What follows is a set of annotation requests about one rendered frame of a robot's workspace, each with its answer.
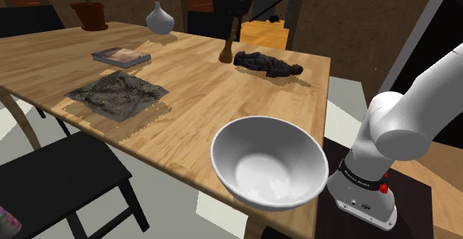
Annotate wooden table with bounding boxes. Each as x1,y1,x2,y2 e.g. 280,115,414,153
0,21,332,239

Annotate brown wooden pepper mill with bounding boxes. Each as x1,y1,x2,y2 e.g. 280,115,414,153
218,15,240,65

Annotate pale multicoloured round object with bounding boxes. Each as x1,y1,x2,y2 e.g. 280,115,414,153
0,205,22,239

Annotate grey speckled cloth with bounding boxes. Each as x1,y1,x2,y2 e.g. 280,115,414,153
64,70,170,123

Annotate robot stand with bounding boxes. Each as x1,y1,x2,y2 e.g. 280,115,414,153
263,137,435,239

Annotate potted plant in brown pot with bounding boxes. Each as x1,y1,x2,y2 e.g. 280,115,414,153
66,0,130,32

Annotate dark crumpled cloth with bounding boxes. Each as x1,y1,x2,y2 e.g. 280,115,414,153
233,50,304,79

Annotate white vase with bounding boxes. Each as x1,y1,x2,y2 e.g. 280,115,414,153
145,1,175,36

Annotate book with brownish cover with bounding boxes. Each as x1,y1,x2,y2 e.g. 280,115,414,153
91,47,151,69

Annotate black chair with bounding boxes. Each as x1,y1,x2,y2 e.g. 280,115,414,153
0,131,151,239

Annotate white bowl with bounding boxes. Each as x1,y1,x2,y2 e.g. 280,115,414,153
210,116,329,212

